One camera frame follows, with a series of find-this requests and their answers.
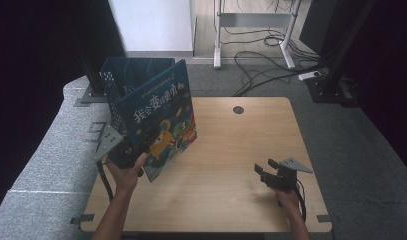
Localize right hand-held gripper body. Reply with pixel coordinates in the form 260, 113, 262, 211
259, 157, 314, 192

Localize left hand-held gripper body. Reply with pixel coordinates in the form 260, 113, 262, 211
93, 123, 151, 178

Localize blue picture book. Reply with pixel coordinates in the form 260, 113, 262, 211
115, 59, 198, 183

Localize blue plastic file rack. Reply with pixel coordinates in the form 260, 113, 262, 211
99, 57, 176, 135

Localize person's right hand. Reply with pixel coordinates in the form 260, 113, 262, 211
273, 187, 301, 215

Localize person's left hand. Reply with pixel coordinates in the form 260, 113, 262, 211
105, 152, 149, 195

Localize black metal stand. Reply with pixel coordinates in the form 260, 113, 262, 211
73, 54, 109, 108
305, 0, 380, 105

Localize grey felt cover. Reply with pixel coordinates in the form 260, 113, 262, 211
0, 75, 126, 240

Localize white power strip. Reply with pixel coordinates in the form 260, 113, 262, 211
297, 70, 322, 82

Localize white partition panel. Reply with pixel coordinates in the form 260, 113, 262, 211
107, 0, 194, 53

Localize black curtain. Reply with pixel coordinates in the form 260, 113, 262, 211
0, 0, 127, 222
298, 0, 407, 178

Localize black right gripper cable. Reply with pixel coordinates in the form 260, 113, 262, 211
292, 179, 308, 223

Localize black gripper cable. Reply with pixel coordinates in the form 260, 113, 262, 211
292, 179, 308, 223
96, 159, 115, 203

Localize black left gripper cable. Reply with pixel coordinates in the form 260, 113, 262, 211
96, 159, 115, 203

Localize grey table bracket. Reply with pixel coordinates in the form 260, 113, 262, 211
69, 213, 96, 226

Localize black floor cable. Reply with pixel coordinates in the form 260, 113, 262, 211
232, 63, 323, 98

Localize tangled black floor cables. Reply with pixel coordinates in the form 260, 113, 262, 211
220, 0, 320, 63

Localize white desk frame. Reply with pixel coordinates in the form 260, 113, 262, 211
213, 0, 303, 70

